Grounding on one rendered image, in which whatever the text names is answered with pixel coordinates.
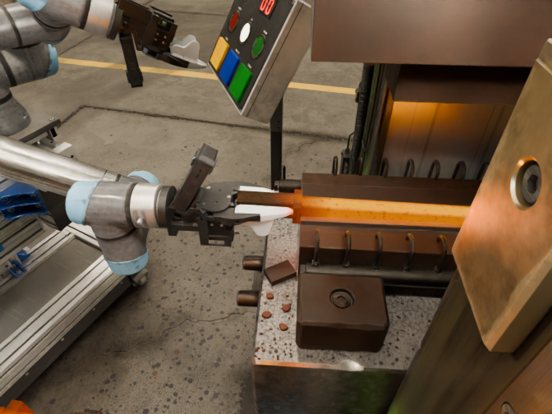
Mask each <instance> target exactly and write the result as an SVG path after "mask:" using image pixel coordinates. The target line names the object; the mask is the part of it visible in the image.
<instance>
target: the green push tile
mask: <svg viewBox="0 0 552 414"><path fill-rule="evenodd" d="M252 77H253V75H252V73H251V72H250V71H249V69H248V68H247V67H246V65H245V64H243V63H241V65H240V66H239V68H238V70H237V74H236V75H235V77H234V79H233V81H232V84H231V86H230V88H229V90H230V92H231V93H232V95H233V97H234V98H235V100H236V101H237V102H238V103H240V102H241V100H242V97H243V95H244V94H245V92H246V88H247V86H248V85H249V83H250V81H251V78H252Z"/></svg>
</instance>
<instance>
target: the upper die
mask: <svg viewBox="0 0 552 414"><path fill-rule="evenodd" d="M548 39H552V2H551V1H550V0H311V36H310V60H311V61H312V62H360V63H390V64H420V65H450V66H479V67H533V65H534V63H535V61H536V59H537V58H538V57H539V56H540V54H541V50H542V49H543V47H544V45H545V43H546V41H547V40H548Z"/></svg>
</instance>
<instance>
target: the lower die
mask: <svg viewBox="0 0 552 414"><path fill-rule="evenodd" d="M481 182H482V180H468V179H464V180H463V181H460V179H448V178H438V180H437V181H436V180H434V178H429V177H391V176H387V178H384V176H371V175H362V176H358V175H352V174H337V176H334V175H333V174H332V173H313V172H303V173H302V175H301V189H302V196H315V197H329V198H342V199H354V200H380V201H393V202H407V203H420V204H433V205H459V206H471V205H472V201H473V200H474V198H475V196H476V193H477V191H478V189H479V187H480V184H481ZM461 227H462V224H460V223H427V222H409V221H393V220H375V219H358V218H325V217H307V216H301V223H300V230H299V252H298V274H299V273H300V265H306V263H312V260H313V259H314V253H315V230H316V229H319V230H320V249H319V257H318V261H319V263H320V264H336V265H341V264H342V263H343V261H344V259H345V254H346V249H347V238H346V237H345V236H344V235H345V232H346V231H347V230H348V231H350V233H351V240H352V243H351V251H350V256H349V261H348V262H349V264H350V265H365V266H372V265H373V263H375V259H376V256H377V252H378V246H379V242H378V239H376V238H375V234H376V233H377V232H380V233H381V234H382V237H383V251H382V255H381V258H380V262H379V265H380V267H392V268H402V267H403V266H404V265H405V264H406V263H407V258H408V256H409V253H410V240H409V241H407V240H406V239H405V237H406V235H407V234H408V233H411V234H412V235H413V237H414V240H415V253H414V256H413V258H412V262H411V269H433V268H434V267H435V266H436V265H437V264H438V263H439V259H440V257H441V255H442V251H443V245H442V241H440V242H437V241H436V238H437V236H439V235H442V236H444V237H445V239H446V241H447V245H448V251H447V255H446V258H445V260H444V263H443V265H442V270H456V269H457V265H456V262H455V259H454V257H453V253H452V248H453V244H454V242H455V241H456V238H457V236H458V234H459V231H460V229H461ZM297 278H298V275H297Z"/></svg>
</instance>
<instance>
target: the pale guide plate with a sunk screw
mask: <svg viewBox="0 0 552 414"><path fill-rule="evenodd" d="M452 253H453V257H454V259H455V262H456V265H457V267H458V272H459V274H460V276H461V279H462V283H463V286H464V288H465V291H466V294H467V297H468V300H469V302H470V305H471V309H472V312H473V315H474V317H475V319H476V323H477V326H478V329H479V331H480V334H481V338H482V340H483V343H484V344H485V346H486V347H487V349H488V350H489V352H515V350H516V349H517V348H520V347H521V345H523V343H524V342H525V341H526V340H527V338H528V337H529V336H530V335H531V333H532V332H533V331H534V330H535V328H536V327H537V326H538V325H539V323H540V322H541V321H542V320H543V319H544V318H545V317H546V315H547V314H548V313H549V312H550V310H551V309H552V39H548V40H547V41H546V43H545V45H544V47H543V49H542V50H541V53H540V56H539V57H538V58H537V59H536V61H535V63H534V65H533V68H532V69H531V72H530V75H529V77H528V78H527V82H526V84H525V85H524V87H523V90H522V92H521V94H520V97H519V99H518V101H517V104H516V106H515V108H514V110H513V113H512V115H511V117H510V118H509V121H508V124H507V126H506V128H505V130H504V133H503V135H502V137H501V139H500V141H499V144H498V146H497V148H496V151H495V152H494V155H493V158H492V159H491V161H490V165H489V167H488V168H487V170H486V173H485V176H484V177H483V180H482V182H481V184H480V187H479V189H478V191H477V193H476V196H475V198H474V200H473V201H472V204H471V207H470V209H469V211H468V213H467V216H466V218H465V220H464V222H463V224H462V227H461V229H460V231H459V234H458V236H457V238H456V241H455V242H454V244H453V248H452Z"/></svg>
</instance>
